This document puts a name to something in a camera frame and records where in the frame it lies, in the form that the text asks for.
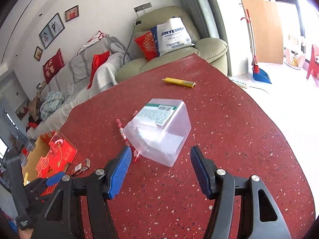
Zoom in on left hand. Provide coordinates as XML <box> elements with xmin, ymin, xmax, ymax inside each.
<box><xmin>18</xmin><ymin>228</ymin><xmax>33</xmax><ymax>239</ymax></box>

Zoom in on red cardboard fruit box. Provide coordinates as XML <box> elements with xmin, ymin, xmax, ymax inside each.
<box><xmin>22</xmin><ymin>131</ymin><xmax>77</xmax><ymax>185</ymax></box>

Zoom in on red pen left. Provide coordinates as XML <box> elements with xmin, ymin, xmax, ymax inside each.
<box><xmin>116</xmin><ymin>118</ymin><xmax>140</xmax><ymax>162</ymax></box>

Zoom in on dark mahjong tile box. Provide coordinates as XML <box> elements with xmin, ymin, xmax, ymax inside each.
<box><xmin>71</xmin><ymin>158</ymin><xmax>91</xmax><ymax>177</ymax></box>

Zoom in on clear plastic container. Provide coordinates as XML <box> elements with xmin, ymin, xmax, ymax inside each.
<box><xmin>124</xmin><ymin>98</ymin><xmax>191</xmax><ymax>167</ymax></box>

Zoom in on light blue crumpled blanket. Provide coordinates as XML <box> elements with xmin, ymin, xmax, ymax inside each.
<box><xmin>40</xmin><ymin>91</ymin><xmax>64</xmax><ymax>121</ymax></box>

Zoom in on yellow pencil cutter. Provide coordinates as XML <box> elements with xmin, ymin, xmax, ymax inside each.
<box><xmin>162</xmin><ymin>77</ymin><xmax>196</xmax><ymax>88</ymax></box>

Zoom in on grey covered sofa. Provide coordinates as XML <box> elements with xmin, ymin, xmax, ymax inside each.
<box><xmin>27</xmin><ymin>36</ymin><xmax>133</xmax><ymax>140</ymax></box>

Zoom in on blue dustpan with broom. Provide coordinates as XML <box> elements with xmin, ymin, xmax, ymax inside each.
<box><xmin>241</xmin><ymin>9</ymin><xmax>271</xmax><ymax>84</ymax></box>

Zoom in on dark red character pillow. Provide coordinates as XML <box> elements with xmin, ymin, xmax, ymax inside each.
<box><xmin>43</xmin><ymin>49</ymin><xmax>65</xmax><ymax>84</ymax></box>

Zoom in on beige recliner armchair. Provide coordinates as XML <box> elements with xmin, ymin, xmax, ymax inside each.
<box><xmin>115</xmin><ymin>6</ymin><xmax>228</xmax><ymax>83</ymax></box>

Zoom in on red pillow on sofa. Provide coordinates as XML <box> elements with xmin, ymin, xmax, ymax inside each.
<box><xmin>87</xmin><ymin>50</ymin><xmax>110</xmax><ymax>89</ymax></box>

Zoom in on white blue tote bag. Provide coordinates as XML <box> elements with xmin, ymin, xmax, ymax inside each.
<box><xmin>151</xmin><ymin>17</ymin><xmax>194</xmax><ymax>57</ymax></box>

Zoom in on red patterned cushion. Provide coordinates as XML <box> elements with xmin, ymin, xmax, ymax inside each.
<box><xmin>134</xmin><ymin>31</ymin><xmax>159</xmax><ymax>61</ymax></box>

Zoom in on red plastic chair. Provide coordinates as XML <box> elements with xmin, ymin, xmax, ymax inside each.
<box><xmin>306</xmin><ymin>45</ymin><xmax>319</xmax><ymax>79</ymax></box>

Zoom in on wooden board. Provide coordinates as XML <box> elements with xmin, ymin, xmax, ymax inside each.
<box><xmin>242</xmin><ymin>0</ymin><xmax>283</xmax><ymax>64</ymax></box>

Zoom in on wall picture frames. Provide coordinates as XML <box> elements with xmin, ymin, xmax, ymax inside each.
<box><xmin>39</xmin><ymin>5</ymin><xmax>80</xmax><ymax>49</ymax></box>

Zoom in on grey charging cable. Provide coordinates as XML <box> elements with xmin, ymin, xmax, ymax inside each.
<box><xmin>122</xmin><ymin>19</ymin><xmax>142</xmax><ymax>67</ymax></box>

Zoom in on wall power strip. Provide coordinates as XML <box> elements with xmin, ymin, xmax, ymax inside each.
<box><xmin>134</xmin><ymin>2</ymin><xmax>152</xmax><ymax>13</ymax></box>

